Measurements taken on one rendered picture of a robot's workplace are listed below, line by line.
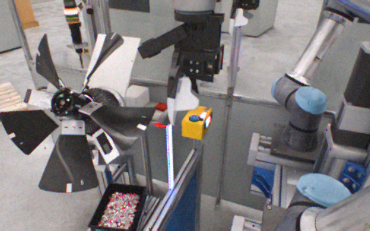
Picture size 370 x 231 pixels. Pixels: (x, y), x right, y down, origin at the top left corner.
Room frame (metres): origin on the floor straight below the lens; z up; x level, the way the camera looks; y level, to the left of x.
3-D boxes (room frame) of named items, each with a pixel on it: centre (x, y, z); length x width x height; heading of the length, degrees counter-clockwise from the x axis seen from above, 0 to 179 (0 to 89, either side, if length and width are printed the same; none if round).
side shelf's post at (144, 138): (1.45, 0.29, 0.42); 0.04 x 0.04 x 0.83; 69
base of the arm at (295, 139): (0.87, -0.49, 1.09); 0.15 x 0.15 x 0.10
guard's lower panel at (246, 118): (1.57, 0.11, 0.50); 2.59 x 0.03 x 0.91; 69
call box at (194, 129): (1.04, -0.06, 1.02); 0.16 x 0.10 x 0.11; 159
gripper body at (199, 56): (0.47, -0.02, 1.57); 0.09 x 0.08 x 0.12; 69
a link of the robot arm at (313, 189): (0.40, -0.32, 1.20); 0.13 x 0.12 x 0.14; 143
